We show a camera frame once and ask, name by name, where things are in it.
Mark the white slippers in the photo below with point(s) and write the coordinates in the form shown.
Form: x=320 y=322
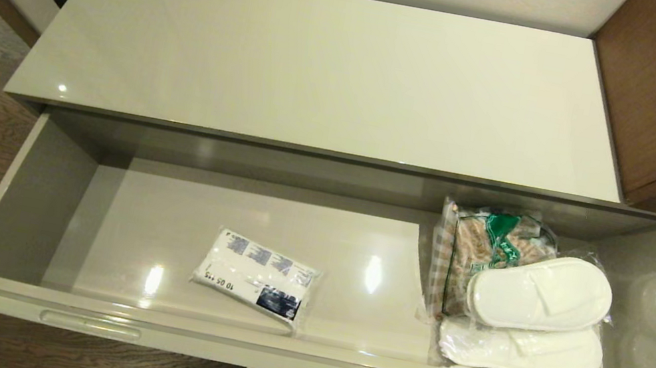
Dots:
x=538 y=295
x=514 y=355

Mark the open grey drawer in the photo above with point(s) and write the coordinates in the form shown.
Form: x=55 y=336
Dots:
x=26 y=212

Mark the white tissue pack blue print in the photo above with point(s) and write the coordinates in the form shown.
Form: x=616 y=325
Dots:
x=255 y=272

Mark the glossy grey cabinet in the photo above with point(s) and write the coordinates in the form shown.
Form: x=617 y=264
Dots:
x=287 y=69

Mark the green brown snack bag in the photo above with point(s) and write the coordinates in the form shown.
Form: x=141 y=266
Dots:
x=473 y=243

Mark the white slippers in flat bag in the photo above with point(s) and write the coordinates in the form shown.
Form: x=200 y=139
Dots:
x=514 y=355

